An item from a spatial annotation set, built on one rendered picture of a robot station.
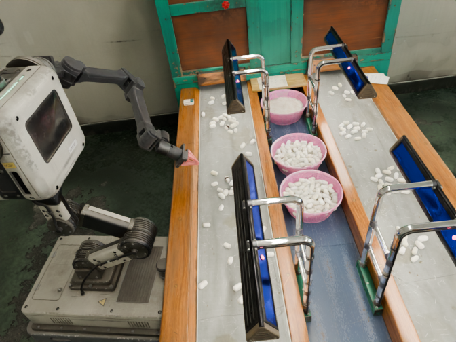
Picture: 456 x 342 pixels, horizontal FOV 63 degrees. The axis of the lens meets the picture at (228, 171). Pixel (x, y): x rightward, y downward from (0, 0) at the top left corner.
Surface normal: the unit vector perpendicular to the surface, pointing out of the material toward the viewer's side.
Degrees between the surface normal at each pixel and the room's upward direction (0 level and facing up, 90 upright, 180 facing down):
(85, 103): 90
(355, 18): 90
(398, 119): 0
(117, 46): 90
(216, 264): 0
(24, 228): 0
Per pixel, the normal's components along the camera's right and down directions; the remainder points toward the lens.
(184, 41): 0.05, 0.67
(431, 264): -0.11, -0.73
